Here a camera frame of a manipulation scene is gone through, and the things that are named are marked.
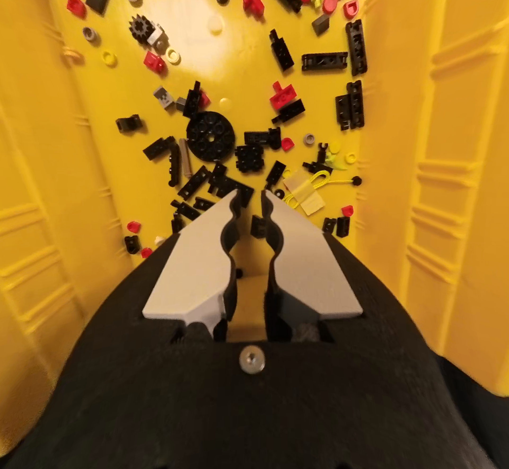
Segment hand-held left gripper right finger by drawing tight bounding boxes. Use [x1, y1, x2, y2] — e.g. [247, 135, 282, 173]
[261, 190, 363, 331]

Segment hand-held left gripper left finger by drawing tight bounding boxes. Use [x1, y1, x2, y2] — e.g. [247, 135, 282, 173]
[142, 188, 242, 331]

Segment yellow plastic bin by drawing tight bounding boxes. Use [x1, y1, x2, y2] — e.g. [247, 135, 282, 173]
[0, 0, 509, 454]

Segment pile of lego pieces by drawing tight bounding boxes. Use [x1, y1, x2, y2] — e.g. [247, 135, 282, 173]
[62, 0, 372, 259]

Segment black round lego plate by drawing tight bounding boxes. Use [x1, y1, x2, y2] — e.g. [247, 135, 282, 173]
[186, 111, 236, 161]

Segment black lego gear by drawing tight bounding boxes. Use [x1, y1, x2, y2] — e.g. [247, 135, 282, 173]
[129, 14, 156, 44]

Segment yellow string with paper tag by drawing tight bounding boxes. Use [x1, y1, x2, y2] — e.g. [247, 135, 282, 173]
[282, 170, 362, 216]

